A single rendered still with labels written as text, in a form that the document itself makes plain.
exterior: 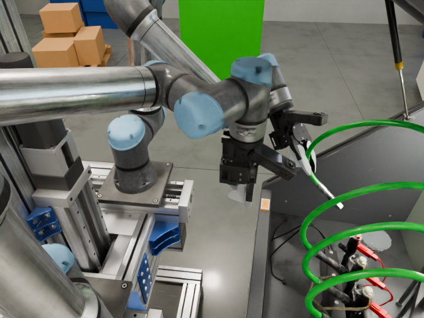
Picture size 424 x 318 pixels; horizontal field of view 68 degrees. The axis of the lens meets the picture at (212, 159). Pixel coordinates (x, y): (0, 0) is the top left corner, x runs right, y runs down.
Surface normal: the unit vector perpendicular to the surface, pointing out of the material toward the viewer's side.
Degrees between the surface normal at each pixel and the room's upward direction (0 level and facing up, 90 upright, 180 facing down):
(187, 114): 90
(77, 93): 70
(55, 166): 90
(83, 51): 90
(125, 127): 7
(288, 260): 0
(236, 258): 0
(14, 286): 90
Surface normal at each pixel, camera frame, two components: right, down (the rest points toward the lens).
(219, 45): 0.02, 0.62
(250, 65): 0.00, -0.79
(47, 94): 0.71, 0.11
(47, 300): 0.87, 0.27
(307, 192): -0.20, 0.61
